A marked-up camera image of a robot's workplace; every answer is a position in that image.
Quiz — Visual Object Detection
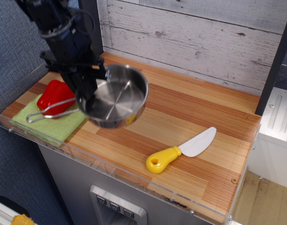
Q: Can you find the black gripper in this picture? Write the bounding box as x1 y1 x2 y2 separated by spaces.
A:
39 30 108 100

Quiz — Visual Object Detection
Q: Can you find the metal pot with wire handle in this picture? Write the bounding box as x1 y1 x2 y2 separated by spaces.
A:
26 64 149 128

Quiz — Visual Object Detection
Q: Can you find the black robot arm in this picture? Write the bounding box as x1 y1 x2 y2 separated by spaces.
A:
16 0 107 102

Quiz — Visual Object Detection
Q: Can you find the red bell pepper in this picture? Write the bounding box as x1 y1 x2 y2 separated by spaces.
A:
37 80 75 116

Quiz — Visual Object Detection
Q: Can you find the green cloth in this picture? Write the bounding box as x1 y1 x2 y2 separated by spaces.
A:
10 95 86 147

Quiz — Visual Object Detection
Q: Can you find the grey toy fridge cabinet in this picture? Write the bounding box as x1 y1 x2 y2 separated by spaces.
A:
38 144 219 225

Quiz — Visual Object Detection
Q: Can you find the clear acrylic guard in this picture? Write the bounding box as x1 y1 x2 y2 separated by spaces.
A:
0 32 233 225

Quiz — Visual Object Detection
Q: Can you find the silver dispenser panel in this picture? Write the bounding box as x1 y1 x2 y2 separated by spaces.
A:
90 185 148 225

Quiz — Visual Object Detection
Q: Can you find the yellow object at corner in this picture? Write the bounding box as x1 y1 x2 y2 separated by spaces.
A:
11 214 35 225

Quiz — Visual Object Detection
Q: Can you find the dark left post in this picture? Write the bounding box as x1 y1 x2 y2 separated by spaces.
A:
78 0 103 55

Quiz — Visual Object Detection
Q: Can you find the dark post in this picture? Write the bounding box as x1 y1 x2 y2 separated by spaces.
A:
255 23 287 116
78 0 103 55

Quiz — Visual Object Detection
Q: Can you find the yellow handled toy knife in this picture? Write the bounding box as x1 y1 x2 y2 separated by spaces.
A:
146 127 217 174

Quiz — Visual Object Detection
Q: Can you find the dark right post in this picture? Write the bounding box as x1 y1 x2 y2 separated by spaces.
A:
255 23 287 116

